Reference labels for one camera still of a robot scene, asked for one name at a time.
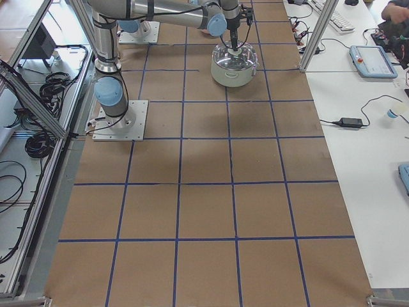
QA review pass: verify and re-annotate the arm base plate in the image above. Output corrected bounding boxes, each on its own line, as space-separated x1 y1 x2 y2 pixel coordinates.
92 100 148 141
119 21 160 45

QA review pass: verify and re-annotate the white keyboard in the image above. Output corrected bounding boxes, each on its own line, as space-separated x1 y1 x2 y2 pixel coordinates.
308 0 355 34

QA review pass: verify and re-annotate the black box device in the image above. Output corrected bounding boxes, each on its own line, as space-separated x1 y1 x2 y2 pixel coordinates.
22 23 56 68

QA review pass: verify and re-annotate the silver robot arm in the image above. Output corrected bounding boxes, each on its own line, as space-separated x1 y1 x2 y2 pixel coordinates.
88 1 242 129
118 20 151 36

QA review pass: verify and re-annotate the pale green electric pot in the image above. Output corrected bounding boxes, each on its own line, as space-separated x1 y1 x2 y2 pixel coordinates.
211 59 257 88

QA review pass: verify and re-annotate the black power adapter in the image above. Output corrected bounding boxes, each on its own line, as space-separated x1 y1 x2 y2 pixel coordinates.
332 118 364 129

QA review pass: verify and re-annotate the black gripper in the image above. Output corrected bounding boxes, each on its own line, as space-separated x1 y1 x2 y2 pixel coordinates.
227 16 240 50

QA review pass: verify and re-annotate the coiled black cable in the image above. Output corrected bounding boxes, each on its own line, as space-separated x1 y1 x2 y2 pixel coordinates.
24 131 54 159

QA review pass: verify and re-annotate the blue teach pendant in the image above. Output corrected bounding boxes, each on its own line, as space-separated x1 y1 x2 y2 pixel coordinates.
398 163 409 194
349 45 397 79

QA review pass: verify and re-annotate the aluminium frame post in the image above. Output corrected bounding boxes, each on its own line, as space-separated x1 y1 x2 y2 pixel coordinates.
299 0 338 72

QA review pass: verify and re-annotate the paper cup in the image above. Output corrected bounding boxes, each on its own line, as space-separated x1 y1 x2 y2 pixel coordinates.
382 102 406 127

